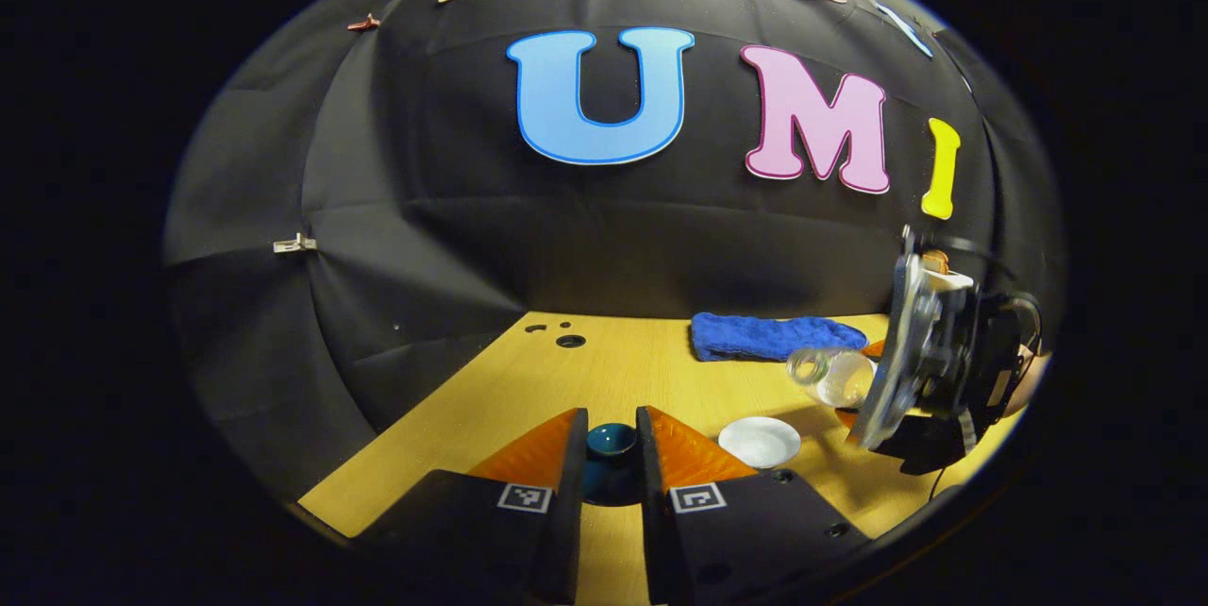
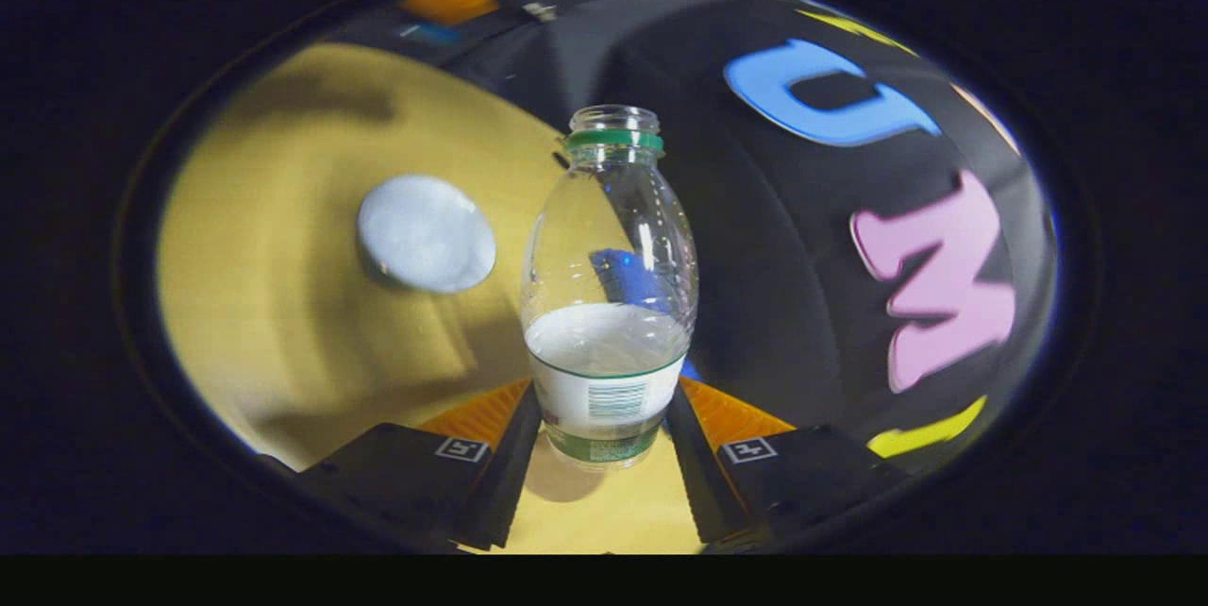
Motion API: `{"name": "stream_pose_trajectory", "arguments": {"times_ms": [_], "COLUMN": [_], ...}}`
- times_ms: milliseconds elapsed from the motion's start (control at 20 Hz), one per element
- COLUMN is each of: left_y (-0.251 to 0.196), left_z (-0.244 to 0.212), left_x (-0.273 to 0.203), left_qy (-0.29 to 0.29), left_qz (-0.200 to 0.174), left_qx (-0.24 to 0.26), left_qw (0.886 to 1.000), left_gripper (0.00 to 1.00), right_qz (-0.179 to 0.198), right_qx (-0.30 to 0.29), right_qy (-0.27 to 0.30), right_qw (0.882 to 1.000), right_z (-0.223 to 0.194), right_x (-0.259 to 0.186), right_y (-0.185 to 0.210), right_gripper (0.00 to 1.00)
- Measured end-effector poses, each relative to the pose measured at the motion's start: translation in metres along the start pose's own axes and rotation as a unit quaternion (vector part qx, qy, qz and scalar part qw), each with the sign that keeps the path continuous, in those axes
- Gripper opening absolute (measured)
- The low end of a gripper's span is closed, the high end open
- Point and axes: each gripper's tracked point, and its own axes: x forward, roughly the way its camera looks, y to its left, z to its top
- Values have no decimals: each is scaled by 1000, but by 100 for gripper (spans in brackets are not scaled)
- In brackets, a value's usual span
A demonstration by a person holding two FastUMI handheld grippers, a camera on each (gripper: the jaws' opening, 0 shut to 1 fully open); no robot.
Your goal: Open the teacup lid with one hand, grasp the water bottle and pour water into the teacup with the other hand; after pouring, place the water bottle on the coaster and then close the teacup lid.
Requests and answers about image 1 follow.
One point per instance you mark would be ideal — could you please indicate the copper clip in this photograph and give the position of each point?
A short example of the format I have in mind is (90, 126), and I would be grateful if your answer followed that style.
(364, 23)

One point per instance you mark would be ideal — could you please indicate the black backdrop cloth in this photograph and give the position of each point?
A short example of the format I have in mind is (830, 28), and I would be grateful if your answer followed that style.
(528, 238)

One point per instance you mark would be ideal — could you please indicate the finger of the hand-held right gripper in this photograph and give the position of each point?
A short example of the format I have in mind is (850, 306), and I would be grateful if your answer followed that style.
(847, 417)
(874, 348)

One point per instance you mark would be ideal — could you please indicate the clear plastic water bottle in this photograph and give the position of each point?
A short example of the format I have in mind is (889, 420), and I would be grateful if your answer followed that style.
(835, 375)

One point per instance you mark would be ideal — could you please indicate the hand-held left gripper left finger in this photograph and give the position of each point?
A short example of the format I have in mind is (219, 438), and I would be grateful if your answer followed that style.
(569, 493)

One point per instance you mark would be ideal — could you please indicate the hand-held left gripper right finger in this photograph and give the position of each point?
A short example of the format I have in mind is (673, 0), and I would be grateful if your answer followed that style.
(651, 493)

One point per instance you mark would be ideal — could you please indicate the teal teacup lid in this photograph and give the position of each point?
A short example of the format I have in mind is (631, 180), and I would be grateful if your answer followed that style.
(612, 464)

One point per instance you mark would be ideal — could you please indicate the white teacup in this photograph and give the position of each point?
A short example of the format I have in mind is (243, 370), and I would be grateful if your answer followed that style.
(760, 442)

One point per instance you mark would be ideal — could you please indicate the toasted bread slice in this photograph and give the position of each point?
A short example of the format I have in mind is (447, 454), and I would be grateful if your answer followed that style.
(935, 260)

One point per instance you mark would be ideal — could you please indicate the blue towel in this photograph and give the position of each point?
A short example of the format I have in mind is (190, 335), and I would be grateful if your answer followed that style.
(769, 337)

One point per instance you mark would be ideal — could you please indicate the white clip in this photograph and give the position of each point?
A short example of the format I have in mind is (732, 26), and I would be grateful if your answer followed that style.
(294, 244)

